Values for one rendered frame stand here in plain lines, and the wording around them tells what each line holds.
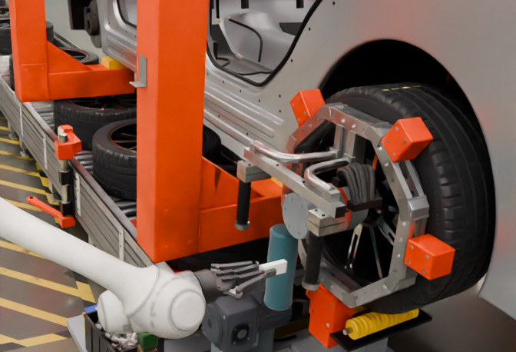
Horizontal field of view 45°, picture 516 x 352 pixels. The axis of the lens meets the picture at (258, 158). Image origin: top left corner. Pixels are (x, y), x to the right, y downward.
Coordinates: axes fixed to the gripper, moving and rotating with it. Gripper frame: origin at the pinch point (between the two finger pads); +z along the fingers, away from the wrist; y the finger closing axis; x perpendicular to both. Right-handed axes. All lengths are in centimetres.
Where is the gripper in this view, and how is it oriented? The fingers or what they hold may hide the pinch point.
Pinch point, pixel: (272, 268)
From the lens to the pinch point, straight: 147.1
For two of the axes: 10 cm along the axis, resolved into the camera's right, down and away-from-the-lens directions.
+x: 0.7, -9.3, -3.6
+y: 5.2, 3.4, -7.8
